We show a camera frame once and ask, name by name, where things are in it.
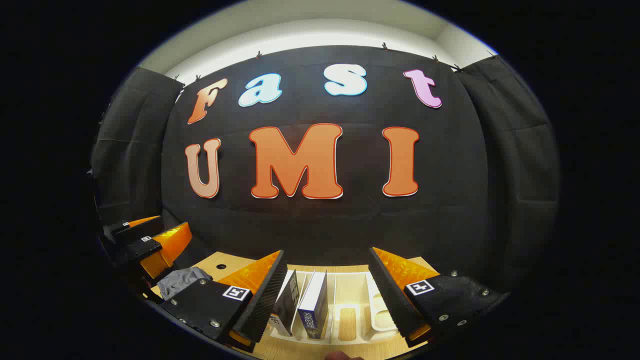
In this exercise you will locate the grey schoolbag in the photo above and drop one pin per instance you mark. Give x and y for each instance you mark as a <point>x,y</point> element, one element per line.
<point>182,281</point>

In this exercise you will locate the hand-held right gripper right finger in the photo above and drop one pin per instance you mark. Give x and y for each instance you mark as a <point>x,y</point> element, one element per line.
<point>392,300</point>

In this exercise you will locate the black backdrop cloth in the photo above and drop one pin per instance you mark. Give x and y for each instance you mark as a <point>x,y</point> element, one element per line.
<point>325,225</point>

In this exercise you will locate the blue cover book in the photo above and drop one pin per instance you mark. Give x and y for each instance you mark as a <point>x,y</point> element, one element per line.
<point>314,305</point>

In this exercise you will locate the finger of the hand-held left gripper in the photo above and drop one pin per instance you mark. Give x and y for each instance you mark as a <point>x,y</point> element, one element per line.
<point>135,248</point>
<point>120,229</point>

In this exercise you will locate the white portrait cover book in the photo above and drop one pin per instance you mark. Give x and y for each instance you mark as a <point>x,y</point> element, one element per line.
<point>289,305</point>

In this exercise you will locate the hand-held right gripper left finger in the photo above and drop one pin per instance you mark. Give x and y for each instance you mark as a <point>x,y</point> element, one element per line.
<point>262,300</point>

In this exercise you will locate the white bookshelf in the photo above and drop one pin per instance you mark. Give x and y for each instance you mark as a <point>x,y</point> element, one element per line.
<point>350,300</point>

